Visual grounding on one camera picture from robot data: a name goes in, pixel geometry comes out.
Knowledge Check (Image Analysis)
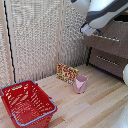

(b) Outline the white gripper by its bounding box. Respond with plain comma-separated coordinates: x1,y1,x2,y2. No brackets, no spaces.
80,22,98,37

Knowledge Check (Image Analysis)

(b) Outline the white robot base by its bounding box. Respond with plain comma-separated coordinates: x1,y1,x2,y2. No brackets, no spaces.
111,102,128,128

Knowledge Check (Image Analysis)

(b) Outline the brown drawer cabinet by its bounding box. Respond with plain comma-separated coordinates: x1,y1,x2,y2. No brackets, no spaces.
82,19,128,83

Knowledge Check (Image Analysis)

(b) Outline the yellow red snack box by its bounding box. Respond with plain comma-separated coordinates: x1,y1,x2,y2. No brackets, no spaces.
55,62,80,85

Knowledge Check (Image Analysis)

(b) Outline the pink cup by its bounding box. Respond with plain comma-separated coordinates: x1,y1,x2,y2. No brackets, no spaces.
73,74,89,95

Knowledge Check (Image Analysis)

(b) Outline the beige woven folding screen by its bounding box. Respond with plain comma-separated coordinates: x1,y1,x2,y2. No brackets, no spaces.
0,0,98,88

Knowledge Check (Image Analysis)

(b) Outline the red plastic shopping basket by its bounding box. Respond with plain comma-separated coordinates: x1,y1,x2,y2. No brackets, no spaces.
0,79,58,128

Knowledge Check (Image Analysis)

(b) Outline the long silver drawer handle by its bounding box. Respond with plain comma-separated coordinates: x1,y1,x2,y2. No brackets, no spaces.
95,54,120,67
91,33,121,43

